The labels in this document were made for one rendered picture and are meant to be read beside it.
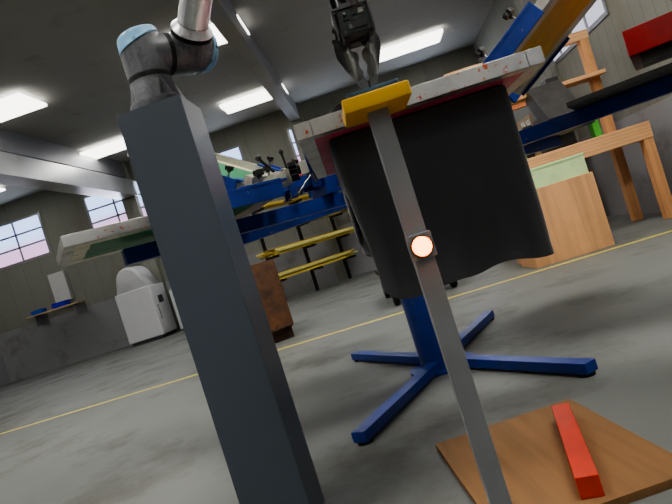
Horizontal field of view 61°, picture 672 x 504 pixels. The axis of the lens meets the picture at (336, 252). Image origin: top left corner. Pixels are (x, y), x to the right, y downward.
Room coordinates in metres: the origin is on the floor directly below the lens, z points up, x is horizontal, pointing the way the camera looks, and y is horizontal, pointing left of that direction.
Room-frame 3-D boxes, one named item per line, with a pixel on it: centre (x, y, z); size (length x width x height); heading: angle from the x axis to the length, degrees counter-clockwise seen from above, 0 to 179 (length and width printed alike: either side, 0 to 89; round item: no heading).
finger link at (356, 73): (1.10, -0.14, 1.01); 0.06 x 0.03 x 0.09; 178
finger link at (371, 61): (1.09, -0.17, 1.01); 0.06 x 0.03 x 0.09; 178
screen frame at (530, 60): (1.68, -0.30, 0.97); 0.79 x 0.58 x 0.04; 178
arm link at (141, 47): (1.59, 0.34, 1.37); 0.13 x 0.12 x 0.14; 125
